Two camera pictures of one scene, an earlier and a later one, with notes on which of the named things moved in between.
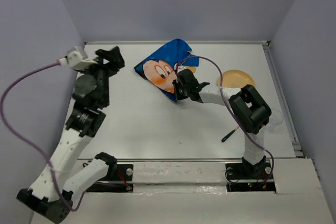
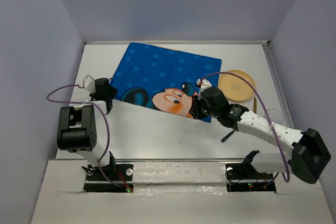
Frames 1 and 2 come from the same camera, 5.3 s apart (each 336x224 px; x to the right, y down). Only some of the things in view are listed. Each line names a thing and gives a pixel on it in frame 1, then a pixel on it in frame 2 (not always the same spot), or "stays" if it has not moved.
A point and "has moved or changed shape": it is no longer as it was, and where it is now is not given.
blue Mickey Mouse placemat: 159,67 has moved or changed shape
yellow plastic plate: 235,78 stays
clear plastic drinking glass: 275,118 stays
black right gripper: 178,96 to 194,109
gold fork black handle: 230,133 stays
